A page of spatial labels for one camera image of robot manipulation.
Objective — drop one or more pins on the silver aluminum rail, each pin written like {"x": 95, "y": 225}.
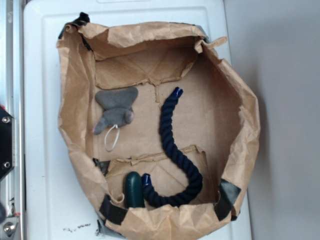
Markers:
{"x": 12, "y": 188}

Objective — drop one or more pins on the brown paper bag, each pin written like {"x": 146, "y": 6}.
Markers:
{"x": 194, "y": 138}

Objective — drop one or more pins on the dark green plastic cylinder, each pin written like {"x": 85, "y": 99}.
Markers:
{"x": 133, "y": 190}

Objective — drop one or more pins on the gray plush mouse toy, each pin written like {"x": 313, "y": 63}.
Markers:
{"x": 117, "y": 111}

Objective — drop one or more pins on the black metal bracket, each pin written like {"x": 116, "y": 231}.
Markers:
{"x": 7, "y": 162}

